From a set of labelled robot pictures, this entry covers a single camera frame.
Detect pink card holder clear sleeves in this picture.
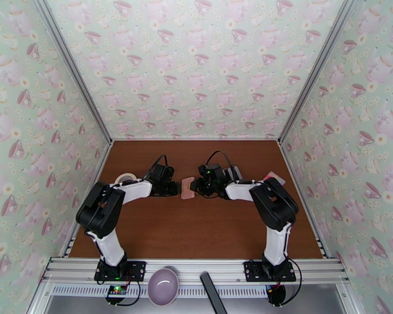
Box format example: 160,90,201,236
181,176,197,200

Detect white masking tape roll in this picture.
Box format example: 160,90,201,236
114,173,137,186

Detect colourful sticky notes pack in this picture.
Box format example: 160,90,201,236
263,171,287,186

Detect purple bowl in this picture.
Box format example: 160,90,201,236
147,267,180,307

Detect perforated metal strip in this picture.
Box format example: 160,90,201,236
50,285,272,298

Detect black flat bar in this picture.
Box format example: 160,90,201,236
200,272,228,314

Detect green circuit board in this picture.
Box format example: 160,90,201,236
106,284,128,299

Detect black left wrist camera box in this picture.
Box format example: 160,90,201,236
150,164,175,181

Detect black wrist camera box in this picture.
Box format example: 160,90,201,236
199,164,223,178
150,164,175,181

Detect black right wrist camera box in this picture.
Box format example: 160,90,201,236
199,164,223,178

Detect black left wrist camera cable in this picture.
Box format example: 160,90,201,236
142,155,171,181

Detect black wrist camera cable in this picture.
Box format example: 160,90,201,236
204,151,235,168
142,155,171,181

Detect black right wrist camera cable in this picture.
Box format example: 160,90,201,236
204,151,235,168

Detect aluminium back rail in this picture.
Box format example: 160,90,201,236
111,137,280,142

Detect aluminium side rail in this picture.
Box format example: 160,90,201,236
279,141,330,259
62,142,114,259

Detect aluminium front frame rail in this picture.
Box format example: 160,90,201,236
40,256,350,284

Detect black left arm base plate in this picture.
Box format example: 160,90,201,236
94,261,147,283

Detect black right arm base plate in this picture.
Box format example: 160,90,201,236
243,260,297,283

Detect black base cable loop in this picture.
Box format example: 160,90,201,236
281,260,303,306
123,278,141,307

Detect black round controller mount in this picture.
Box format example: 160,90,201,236
267,284,287,307

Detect aluminium frame post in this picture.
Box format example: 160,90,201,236
277,0,363,145
31,0,114,144

